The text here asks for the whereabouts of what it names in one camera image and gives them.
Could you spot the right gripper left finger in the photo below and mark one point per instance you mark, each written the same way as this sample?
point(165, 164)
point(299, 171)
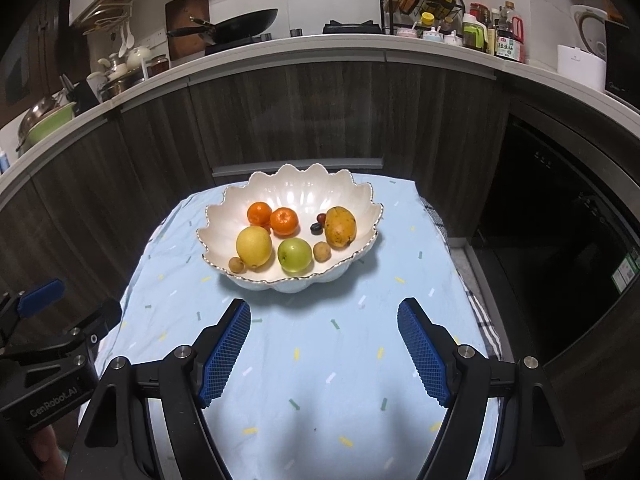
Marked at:
point(216, 350)

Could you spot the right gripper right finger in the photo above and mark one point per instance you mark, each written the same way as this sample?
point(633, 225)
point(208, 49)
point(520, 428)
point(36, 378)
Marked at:
point(431, 349)

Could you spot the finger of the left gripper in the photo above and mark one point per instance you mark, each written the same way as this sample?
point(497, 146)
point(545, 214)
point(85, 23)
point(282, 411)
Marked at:
point(38, 299)
point(91, 330)

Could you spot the brown longan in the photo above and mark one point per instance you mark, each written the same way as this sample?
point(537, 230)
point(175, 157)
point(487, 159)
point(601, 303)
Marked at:
point(236, 265)
point(322, 252)

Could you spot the yellow lemon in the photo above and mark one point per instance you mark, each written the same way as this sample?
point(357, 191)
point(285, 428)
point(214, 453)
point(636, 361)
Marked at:
point(254, 246)

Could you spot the green round fruit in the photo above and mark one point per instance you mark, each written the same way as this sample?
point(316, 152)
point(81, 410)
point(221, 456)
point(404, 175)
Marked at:
point(294, 255)

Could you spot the orange mandarin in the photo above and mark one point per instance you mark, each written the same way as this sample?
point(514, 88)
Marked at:
point(259, 214)
point(284, 222)

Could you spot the yellow mango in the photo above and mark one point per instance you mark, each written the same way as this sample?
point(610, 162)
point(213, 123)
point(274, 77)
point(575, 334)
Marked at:
point(340, 227)

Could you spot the dark blueberry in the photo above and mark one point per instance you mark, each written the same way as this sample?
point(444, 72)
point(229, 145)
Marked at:
point(316, 228)

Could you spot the white scalloped ceramic bowl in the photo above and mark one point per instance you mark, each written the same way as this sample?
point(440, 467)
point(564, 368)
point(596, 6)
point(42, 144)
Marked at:
point(308, 192)

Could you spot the left hand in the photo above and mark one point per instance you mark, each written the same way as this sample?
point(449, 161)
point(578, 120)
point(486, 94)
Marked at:
point(45, 447)

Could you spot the light blue patterned tablecloth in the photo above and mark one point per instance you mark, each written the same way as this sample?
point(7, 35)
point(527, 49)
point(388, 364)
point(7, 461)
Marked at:
point(324, 387)

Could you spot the green bowl on counter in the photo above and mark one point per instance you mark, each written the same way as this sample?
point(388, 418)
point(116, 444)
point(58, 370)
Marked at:
point(41, 121)

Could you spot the white teapot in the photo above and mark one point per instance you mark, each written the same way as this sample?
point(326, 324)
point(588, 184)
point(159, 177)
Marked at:
point(137, 56)

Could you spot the wooden cutting board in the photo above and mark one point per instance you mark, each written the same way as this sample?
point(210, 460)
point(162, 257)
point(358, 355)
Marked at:
point(178, 14)

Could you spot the green lidded jug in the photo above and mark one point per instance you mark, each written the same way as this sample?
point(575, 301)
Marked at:
point(473, 33)

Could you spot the black gas stove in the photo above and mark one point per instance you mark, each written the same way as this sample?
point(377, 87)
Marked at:
point(367, 27)

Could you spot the black frying pan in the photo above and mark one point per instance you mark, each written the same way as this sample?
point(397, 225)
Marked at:
point(240, 27)

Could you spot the black wire spice rack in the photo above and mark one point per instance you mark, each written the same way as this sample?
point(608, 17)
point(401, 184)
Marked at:
point(419, 15)

